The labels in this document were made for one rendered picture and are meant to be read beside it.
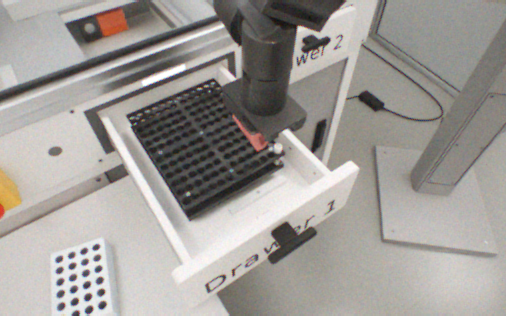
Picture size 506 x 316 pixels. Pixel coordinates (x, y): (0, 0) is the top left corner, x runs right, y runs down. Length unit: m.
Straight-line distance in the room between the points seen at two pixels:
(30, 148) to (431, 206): 1.47
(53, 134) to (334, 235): 1.15
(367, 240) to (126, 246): 1.09
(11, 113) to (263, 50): 0.39
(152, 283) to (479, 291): 1.29
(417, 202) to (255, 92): 1.32
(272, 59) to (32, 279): 0.53
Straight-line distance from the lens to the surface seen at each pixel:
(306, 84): 0.92
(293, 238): 0.45
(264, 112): 0.41
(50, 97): 0.59
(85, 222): 0.69
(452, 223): 1.66
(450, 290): 1.56
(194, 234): 0.54
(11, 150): 0.64
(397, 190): 1.65
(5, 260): 0.73
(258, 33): 0.35
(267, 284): 1.38
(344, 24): 0.84
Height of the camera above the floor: 1.32
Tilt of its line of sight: 52 degrees down
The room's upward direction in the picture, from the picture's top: straight up
